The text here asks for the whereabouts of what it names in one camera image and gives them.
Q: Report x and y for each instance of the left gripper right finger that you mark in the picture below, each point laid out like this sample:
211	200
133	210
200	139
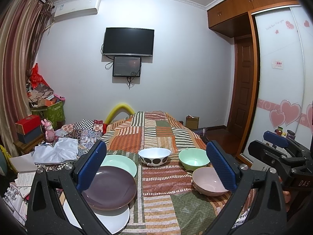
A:
267	214

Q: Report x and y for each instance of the red plastic bag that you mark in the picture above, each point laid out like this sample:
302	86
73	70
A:
35	78

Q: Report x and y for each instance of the wardrobe with heart stickers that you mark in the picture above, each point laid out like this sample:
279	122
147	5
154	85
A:
282	80

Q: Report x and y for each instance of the white bowl black dots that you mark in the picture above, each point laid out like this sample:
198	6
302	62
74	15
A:
154	156

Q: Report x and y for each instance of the purple ceramic plate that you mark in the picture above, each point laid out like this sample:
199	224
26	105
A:
112	188

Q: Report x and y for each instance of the pink rabbit figurine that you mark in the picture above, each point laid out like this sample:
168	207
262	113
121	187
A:
49	131

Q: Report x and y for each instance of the small black wall monitor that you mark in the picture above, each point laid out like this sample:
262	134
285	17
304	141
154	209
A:
126	66

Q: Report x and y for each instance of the mint green bowl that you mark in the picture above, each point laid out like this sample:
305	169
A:
193	158

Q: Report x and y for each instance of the green storage box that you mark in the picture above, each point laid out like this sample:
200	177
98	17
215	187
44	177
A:
53	113

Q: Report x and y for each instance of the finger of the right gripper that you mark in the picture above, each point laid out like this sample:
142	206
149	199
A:
275	139

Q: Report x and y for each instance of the white air conditioner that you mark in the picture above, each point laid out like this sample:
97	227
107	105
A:
75	9

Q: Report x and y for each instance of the mint green plate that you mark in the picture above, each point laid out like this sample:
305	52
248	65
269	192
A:
122	162

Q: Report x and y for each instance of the pink ceramic bowl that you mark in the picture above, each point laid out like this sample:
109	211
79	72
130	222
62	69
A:
206	181

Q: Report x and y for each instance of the dark blue box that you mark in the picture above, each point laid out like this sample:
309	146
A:
30	136

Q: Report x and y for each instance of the brown wooden door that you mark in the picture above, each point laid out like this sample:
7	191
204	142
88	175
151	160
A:
242	90

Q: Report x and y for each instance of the patchwork striped bedspread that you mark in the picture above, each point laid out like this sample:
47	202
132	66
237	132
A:
166	201

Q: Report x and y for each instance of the white folded cloth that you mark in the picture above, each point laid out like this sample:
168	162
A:
64	150

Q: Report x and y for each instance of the yellow foam bed rail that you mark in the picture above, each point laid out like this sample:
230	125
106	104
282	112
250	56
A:
120	108

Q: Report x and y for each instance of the red gift box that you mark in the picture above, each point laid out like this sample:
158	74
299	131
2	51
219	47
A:
27	124

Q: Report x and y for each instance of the brown cardboard box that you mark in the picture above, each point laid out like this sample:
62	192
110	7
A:
192	122

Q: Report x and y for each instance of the striped brown curtain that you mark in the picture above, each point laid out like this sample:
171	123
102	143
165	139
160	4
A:
22	28

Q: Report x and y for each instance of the checkered patchwork quilt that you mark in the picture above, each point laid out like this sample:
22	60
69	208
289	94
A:
87	132

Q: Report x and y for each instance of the person's right hand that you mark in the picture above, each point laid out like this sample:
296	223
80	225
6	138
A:
287	199

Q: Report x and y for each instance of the wall-mounted black television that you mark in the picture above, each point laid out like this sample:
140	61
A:
128	41

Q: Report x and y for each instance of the white ceramic plate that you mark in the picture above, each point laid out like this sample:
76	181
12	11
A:
114	220

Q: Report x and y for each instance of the white stickered suitcase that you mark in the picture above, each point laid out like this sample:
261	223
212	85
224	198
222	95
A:
289	134

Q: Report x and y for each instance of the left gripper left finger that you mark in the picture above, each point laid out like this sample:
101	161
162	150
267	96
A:
45	213

